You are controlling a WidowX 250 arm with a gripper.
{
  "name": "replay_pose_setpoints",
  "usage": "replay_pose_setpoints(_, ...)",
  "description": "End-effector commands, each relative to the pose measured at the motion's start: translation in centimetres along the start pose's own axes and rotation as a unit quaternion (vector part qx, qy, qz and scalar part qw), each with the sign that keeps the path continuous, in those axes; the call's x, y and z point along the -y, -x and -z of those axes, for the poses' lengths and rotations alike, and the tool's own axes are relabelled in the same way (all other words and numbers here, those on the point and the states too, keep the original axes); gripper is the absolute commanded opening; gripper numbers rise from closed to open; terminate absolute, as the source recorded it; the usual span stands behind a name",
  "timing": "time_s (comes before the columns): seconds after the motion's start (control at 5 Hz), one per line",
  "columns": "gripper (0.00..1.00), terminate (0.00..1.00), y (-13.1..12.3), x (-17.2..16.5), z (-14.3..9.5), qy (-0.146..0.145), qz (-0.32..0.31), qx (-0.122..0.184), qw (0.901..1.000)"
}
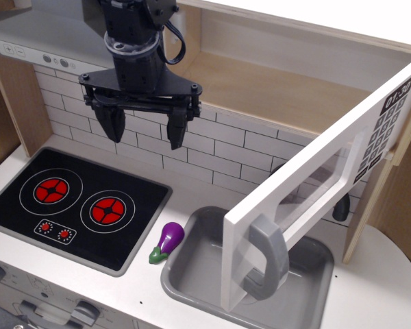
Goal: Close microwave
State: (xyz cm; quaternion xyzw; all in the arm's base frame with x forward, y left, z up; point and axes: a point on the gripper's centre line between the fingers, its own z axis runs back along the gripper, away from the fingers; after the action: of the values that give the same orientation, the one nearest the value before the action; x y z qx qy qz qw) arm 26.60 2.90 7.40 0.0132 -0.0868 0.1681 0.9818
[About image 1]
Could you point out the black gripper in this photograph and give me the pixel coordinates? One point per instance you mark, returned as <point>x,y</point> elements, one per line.
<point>142,82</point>

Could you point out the white toy microwave door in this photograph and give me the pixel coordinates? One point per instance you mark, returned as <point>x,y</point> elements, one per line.
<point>259,231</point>

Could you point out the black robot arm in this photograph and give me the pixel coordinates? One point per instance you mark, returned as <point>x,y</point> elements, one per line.
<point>137,26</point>

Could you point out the wooden microwave cabinet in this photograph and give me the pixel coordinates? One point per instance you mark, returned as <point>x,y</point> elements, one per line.
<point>277,73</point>

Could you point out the black toy stovetop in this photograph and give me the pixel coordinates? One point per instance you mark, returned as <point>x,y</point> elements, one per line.
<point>90,213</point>

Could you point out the purple toy eggplant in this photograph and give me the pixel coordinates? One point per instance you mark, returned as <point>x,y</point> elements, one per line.
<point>171,236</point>

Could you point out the grey range hood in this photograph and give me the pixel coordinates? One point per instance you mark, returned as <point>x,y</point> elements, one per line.
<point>65,35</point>

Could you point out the grey toy sink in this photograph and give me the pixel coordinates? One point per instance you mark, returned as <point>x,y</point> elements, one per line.
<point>192,275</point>

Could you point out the grey oven knob right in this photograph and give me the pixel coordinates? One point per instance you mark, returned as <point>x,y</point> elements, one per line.
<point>85,313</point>

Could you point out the grey oven door handle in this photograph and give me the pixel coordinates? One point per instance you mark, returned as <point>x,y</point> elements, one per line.
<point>47,316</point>

